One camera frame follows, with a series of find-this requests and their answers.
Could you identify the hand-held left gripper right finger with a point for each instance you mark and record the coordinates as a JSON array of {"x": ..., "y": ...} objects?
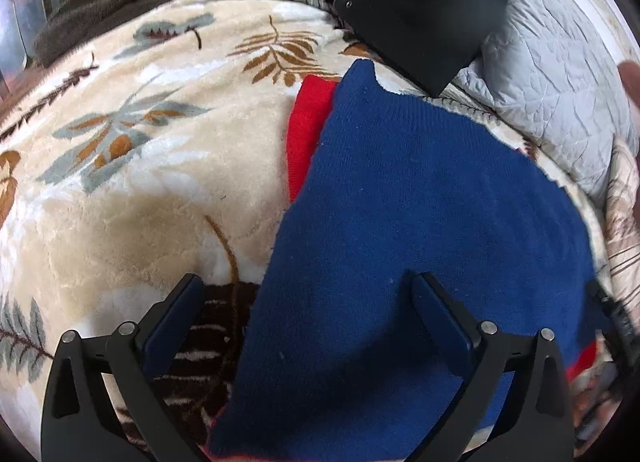
[{"x": 442, "y": 327}]

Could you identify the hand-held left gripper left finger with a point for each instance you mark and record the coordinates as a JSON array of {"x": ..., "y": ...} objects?
[{"x": 172, "y": 329}]

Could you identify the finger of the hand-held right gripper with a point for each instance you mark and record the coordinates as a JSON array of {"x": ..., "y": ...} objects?
[{"x": 617, "y": 327}]

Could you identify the red and blue knit sweater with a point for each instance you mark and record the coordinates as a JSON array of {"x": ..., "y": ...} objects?
[{"x": 400, "y": 192}]

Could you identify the striped floral quilt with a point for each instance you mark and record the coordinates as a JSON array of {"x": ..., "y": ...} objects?
[{"x": 625, "y": 202}]

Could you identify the cream leaf-print plush blanket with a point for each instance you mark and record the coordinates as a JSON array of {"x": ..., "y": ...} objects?
[{"x": 150, "y": 167}]

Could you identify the brown and pink sofa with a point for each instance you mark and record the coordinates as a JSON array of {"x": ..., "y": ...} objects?
[{"x": 631, "y": 82}]

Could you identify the grey quilted pillow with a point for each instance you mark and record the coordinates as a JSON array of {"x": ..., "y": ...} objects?
[{"x": 550, "y": 67}]

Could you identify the black garment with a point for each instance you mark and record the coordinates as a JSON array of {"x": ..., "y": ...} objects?
[{"x": 420, "y": 17}]

